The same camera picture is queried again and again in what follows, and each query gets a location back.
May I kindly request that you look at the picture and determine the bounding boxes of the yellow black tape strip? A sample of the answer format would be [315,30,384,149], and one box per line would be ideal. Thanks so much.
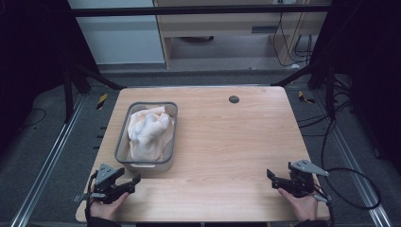
[297,90,317,105]
[96,93,109,111]

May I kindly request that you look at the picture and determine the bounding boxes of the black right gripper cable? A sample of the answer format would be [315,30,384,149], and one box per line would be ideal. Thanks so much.
[315,116,383,227]

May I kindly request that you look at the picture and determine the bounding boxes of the light wooden desk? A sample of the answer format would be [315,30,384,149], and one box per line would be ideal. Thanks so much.
[152,0,333,69]

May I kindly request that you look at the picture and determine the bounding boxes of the aluminium floor rail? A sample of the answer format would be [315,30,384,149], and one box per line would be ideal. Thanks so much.
[311,89,393,227]
[9,94,88,227]

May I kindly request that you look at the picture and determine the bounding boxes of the person's left hand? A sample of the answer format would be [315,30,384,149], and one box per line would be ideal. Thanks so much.
[89,190,131,221]

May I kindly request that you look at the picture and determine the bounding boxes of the thin black floor cable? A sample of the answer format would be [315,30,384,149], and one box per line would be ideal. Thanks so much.
[19,107,47,130]

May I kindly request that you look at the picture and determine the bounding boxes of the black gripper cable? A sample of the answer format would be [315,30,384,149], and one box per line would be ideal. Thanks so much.
[84,170,99,222]
[315,116,383,227]

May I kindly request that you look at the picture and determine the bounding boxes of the cream white cloth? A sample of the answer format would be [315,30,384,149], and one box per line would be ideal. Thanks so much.
[126,106,176,162]

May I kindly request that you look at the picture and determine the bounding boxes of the black hanging cables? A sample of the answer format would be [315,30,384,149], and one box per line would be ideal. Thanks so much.
[271,0,316,68]

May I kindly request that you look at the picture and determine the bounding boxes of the grey plastic bin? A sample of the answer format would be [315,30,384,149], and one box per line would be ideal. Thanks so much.
[113,100,179,173]

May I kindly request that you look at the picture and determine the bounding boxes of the black horizontal frame bar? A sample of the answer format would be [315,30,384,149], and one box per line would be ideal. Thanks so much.
[69,4,333,18]

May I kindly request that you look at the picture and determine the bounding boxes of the person's right hand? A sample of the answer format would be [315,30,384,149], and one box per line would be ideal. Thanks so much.
[277,187,319,223]

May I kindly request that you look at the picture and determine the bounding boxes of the white cabinet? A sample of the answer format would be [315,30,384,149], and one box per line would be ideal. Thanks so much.
[66,0,166,66]

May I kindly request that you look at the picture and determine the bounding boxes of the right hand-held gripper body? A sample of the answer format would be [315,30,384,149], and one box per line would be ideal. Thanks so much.
[288,158,331,203]

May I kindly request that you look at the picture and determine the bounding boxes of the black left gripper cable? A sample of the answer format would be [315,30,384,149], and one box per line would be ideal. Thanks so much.
[84,170,99,222]

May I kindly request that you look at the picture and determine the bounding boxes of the black metal stand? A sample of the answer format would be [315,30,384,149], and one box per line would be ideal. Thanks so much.
[270,61,337,122]
[61,61,127,124]

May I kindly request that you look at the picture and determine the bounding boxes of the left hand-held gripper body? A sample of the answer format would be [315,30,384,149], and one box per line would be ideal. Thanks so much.
[73,163,128,204]

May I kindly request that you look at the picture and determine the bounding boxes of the black curtain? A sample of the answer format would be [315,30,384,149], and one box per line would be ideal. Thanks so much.
[309,0,401,176]
[0,0,101,155]

